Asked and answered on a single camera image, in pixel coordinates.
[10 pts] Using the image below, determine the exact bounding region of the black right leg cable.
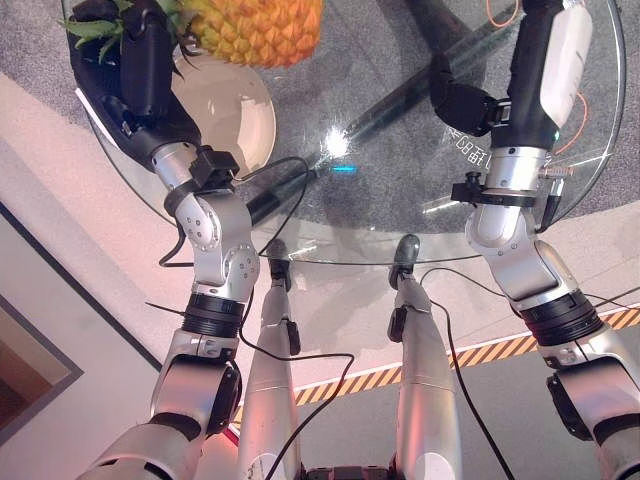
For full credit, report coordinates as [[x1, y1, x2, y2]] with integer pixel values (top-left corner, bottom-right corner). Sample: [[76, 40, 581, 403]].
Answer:
[[417, 266, 517, 480]]

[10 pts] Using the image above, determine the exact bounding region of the dark robot foot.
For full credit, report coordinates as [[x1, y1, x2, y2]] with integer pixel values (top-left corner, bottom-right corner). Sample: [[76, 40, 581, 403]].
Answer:
[[388, 233, 422, 292], [266, 238, 295, 292]]

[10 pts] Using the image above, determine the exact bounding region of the dark right robot foot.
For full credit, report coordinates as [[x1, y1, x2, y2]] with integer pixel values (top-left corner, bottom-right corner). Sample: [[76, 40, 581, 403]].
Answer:
[[388, 233, 422, 292]]

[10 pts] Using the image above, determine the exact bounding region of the yellow black hazard tape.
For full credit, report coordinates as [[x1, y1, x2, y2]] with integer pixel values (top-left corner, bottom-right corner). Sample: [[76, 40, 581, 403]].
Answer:
[[232, 307, 640, 422]]

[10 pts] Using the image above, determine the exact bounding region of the yellow pineapple with green leaves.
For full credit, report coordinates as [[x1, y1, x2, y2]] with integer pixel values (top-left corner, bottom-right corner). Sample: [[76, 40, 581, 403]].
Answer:
[[59, 0, 324, 70]]

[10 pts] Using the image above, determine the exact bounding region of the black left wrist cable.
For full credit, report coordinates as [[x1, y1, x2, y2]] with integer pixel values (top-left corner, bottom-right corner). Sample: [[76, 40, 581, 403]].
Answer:
[[158, 156, 314, 269]]

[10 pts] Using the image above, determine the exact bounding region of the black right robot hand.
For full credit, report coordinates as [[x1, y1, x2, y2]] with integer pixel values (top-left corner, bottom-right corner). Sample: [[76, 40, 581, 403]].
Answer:
[[428, 0, 595, 151]]

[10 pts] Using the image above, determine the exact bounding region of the silver left robot leg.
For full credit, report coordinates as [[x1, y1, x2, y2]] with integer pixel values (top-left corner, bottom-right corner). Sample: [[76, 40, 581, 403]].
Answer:
[[237, 279, 304, 480]]

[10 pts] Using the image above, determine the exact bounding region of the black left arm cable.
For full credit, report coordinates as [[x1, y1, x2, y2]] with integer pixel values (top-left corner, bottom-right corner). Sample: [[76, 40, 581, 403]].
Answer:
[[237, 299, 357, 480]]

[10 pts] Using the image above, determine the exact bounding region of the beige round plate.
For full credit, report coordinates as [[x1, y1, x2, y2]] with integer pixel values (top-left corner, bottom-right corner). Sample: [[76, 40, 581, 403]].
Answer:
[[169, 52, 278, 176]]

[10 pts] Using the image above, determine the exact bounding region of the dark left robot foot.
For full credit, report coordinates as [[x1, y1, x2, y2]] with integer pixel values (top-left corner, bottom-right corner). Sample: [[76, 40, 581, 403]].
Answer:
[[266, 238, 295, 292]]

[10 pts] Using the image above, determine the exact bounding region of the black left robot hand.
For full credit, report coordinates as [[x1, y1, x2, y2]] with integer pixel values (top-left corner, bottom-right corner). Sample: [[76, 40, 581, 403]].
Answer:
[[67, 0, 204, 170]]

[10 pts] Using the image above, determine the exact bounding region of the silver right robot leg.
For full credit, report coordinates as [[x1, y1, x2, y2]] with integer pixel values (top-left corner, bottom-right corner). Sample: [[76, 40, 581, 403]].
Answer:
[[388, 277, 464, 480]]

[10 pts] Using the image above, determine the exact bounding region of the silver robot leg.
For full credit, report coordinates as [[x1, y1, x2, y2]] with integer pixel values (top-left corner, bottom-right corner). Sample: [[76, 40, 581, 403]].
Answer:
[[237, 279, 304, 480], [388, 277, 464, 480]]

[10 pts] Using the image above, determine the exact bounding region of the orange cable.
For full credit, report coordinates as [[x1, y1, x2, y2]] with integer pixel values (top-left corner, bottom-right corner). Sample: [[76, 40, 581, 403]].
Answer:
[[487, 0, 590, 156]]

